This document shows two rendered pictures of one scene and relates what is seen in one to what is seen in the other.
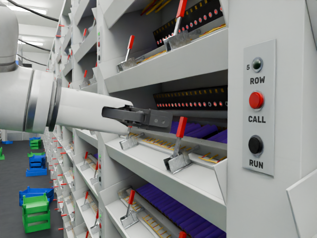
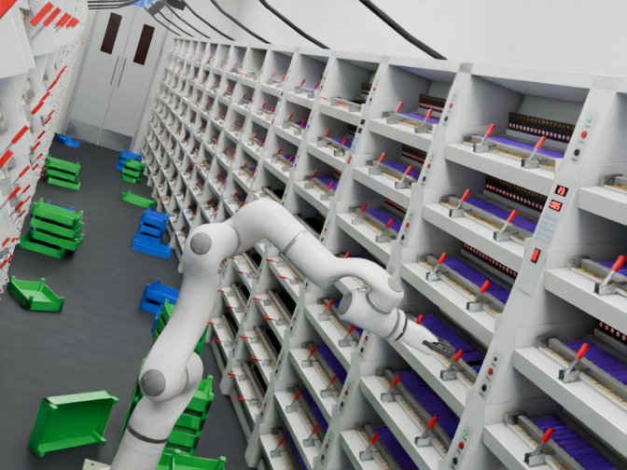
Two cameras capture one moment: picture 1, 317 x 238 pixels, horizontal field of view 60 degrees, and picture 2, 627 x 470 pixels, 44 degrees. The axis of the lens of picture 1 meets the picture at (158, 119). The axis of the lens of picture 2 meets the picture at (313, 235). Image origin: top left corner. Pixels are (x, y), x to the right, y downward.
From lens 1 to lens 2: 1.67 m
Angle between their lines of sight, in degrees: 8
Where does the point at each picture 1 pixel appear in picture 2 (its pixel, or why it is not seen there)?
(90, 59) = not seen: hidden behind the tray
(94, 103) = (420, 337)
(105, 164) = (374, 339)
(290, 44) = (506, 360)
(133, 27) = not seen: hidden behind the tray
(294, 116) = (497, 384)
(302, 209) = (488, 414)
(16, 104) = (388, 328)
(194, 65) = (477, 332)
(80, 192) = (299, 341)
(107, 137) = not seen: hidden behind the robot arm
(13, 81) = (390, 318)
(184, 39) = (479, 307)
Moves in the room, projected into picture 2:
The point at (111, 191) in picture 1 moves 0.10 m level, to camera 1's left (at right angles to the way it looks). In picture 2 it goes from (370, 366) to (341, 354)
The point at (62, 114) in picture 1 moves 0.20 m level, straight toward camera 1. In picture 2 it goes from (405, 338) to (431, 369)
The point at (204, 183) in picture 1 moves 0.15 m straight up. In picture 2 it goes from (459, 393) to (480, 340)
